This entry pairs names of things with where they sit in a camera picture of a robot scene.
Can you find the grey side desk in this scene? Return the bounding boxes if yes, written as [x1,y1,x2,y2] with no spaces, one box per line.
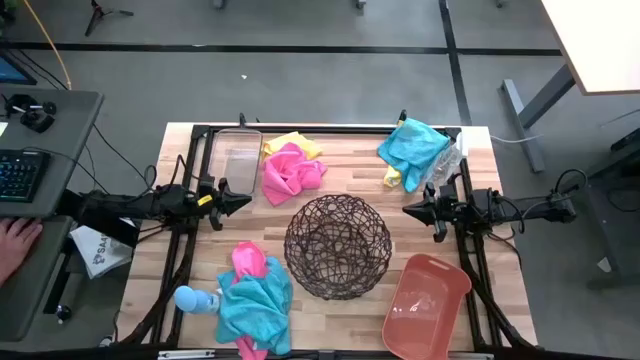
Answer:
[0,87,105,344]

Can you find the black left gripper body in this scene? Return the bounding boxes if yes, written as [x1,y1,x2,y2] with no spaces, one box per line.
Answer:
[196,174,226,232]

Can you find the black metal table frame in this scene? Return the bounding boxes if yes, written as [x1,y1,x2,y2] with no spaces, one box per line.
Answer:
[117,110,539,360]

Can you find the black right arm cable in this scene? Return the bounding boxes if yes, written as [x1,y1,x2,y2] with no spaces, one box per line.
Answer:
[552,168,589,201]

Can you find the white power adapter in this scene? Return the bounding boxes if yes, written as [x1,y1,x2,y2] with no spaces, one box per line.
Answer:
[452,130,471,157]

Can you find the computer monitor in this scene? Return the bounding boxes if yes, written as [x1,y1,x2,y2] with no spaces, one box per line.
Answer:
[0,49,39,86]

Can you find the teal microfiber towel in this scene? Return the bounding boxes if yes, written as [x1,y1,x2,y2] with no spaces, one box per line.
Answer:
[214,256,295,356]
[376,117,451,194]

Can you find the white cable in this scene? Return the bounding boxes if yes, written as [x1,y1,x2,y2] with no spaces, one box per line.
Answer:
[489,133,544,145]

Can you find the dark woven wire basket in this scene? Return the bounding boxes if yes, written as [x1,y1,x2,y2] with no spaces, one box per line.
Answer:
[283,193,394,301]

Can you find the blue capped bottle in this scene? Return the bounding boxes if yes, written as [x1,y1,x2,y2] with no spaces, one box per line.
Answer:
[173,285,224,316]

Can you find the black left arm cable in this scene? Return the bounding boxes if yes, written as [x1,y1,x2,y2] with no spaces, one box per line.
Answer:
[92,122,159,194]

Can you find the grey table leg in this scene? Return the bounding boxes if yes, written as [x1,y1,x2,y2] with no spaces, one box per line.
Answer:
[501,63,576,174]

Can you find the clear plastic bin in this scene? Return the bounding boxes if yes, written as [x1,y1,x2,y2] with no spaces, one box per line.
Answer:
[207,128,265,197]

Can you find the yellow microfiber towel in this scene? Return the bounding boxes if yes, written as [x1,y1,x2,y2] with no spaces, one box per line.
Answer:
[261,131,324,161]
[383,119,405,189]

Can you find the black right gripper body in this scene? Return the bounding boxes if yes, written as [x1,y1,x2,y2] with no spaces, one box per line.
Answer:
[423,182,461,244]

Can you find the person's hand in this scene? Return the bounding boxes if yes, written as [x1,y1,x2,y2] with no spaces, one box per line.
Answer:
[0,217,45,286]

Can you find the black tripod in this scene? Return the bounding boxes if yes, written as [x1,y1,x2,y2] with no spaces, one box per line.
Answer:
[83,0,135,37]

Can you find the white table top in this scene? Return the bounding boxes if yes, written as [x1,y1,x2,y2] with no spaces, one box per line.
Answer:
[539,0,640,96]

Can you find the white printed bag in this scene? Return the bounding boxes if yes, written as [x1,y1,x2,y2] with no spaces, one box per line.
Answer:
[69,219,135,280]

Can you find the backlit black keyboard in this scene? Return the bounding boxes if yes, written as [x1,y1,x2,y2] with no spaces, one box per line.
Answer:
[0,148,51,204]

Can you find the yellow cable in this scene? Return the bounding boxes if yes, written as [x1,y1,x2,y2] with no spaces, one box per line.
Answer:
[22,0,73,91]

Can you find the black clamp mount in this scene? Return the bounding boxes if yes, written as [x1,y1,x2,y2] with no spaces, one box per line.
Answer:
[4,93,58,134]

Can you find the crumpled clear plastic bottle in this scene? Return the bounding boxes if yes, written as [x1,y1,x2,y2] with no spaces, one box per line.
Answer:
[424,142,464,189]

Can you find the pink microfiber towel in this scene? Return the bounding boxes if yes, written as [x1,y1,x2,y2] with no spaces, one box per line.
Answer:
[261,142,329,207]
[231,241,270,360]

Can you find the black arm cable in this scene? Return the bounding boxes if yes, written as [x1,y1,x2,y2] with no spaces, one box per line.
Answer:
[92,122,159,194]
[552,168,589,201]

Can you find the salmon plastic basket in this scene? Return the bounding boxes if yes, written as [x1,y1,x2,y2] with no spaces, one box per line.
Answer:
[381,253,473,360]

